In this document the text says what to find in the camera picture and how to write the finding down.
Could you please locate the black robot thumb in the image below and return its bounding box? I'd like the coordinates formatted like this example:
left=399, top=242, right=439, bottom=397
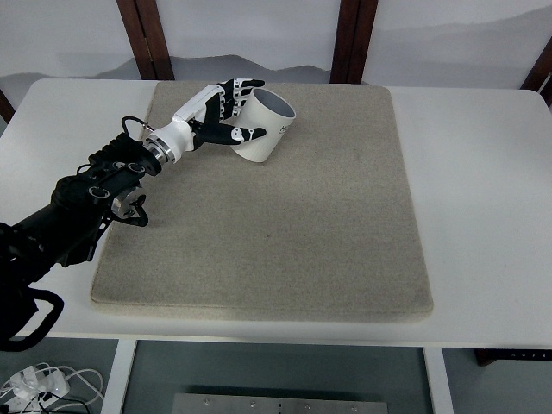
left=191, top=122, right=267, bottom=146

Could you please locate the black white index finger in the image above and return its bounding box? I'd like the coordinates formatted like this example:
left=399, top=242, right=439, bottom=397
left=220, top=78, right=266, bottom=92

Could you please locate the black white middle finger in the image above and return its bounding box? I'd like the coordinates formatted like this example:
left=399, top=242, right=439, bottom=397
left=219, top=87, right=253, bottom=101

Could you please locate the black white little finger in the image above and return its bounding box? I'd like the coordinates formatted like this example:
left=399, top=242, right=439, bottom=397
left=216, top=107, right=242, bottom=121

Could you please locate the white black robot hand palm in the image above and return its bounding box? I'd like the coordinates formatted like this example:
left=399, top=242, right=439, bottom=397
left=146, top=84, right=224, bottom=164

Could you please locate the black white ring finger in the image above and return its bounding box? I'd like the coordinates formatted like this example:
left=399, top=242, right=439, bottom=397
left=218, top=97, right=248, bottom=110

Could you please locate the white ribbed cup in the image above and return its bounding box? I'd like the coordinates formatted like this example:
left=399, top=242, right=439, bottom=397
left=231, top=88, right=296, bottom=162

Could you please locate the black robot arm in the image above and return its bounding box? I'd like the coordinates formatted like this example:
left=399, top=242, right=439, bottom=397
left=1, top=78, right=267, bottom=302

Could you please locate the grey felt mat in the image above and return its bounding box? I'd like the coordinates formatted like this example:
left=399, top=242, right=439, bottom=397
left=91, top=84, right=433, bottom=323

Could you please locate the white table leg left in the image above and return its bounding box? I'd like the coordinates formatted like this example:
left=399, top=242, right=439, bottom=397
left=100, top=340, right=138, bottom=414

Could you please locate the white table leg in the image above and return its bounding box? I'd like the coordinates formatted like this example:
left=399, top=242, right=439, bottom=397
left=423, top=347, right=454, bottom=414
left=100, top=340, right=138, bottom=414

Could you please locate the dark wooden furniture foot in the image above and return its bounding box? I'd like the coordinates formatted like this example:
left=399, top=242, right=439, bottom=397
left=474, top=348, right=551, bottom=367

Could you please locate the white table leg right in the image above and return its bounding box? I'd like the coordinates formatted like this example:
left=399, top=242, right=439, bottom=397
left=423, top=347, right=454, bottom=414

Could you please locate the dark wooden frame post left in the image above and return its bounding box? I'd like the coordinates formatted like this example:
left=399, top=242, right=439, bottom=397
left=116, top=0, right=175, bottom=80

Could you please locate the dark wooden frame post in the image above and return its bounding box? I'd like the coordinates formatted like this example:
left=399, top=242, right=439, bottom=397
left=520, top=39, right=552, bottom=108
left=116, top=0, right=175, bottom=80
left=329, top=0, right=379, bottom=85

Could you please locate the dark wooden frame post centre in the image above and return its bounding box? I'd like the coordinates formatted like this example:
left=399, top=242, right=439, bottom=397
left=329, top=0, right=379, bottom=85

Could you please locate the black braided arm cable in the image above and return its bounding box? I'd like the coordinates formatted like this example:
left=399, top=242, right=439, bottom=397
left=0, top=287, right=66, bottom=353

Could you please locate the metal base plate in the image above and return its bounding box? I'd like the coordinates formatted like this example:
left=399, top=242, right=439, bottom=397
left=172, top=393, right=388, bottom=414

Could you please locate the white power strip with cables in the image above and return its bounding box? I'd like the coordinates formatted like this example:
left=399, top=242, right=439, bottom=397
left=1, top=362, right=104, bottom=413

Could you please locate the dark wooden frame post right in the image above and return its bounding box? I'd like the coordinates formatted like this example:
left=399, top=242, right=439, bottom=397
left=520, top=39, right=552, bottom=108

